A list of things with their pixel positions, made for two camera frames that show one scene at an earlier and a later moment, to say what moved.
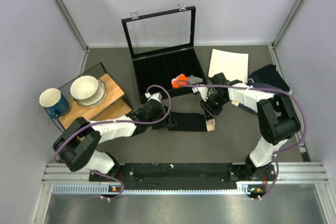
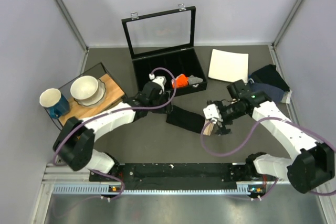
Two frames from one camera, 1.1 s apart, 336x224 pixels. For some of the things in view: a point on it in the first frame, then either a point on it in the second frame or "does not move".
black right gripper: (210, 112) to (222, 129)
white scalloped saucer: (97, 97) does not move
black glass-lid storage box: (162, 46) does not move
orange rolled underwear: (180, 81) does not move
